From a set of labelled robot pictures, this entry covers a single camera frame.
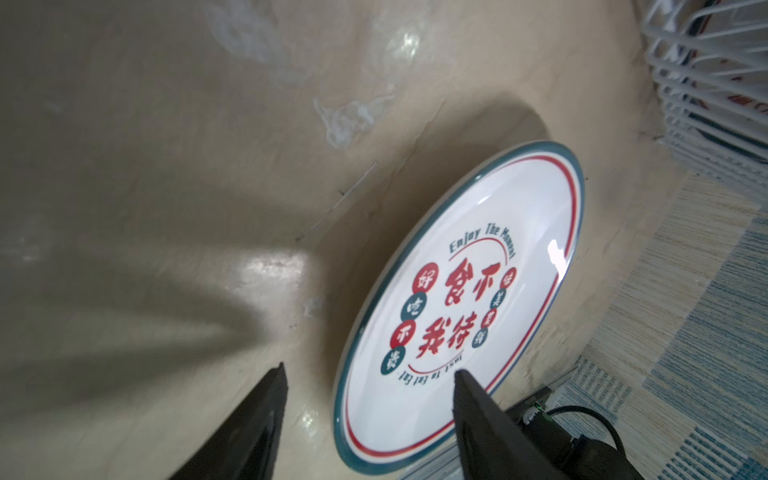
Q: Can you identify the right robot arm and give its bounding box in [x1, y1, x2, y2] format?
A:
[506, 387, 643, 480]

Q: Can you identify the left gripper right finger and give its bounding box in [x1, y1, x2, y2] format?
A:
[453, 369, 564, 480]

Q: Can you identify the white wire dish rack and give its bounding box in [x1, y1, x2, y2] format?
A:
[642, 1, 767, 164]

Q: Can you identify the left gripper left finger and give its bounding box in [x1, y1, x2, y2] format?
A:
[172, 365, 288, 480]

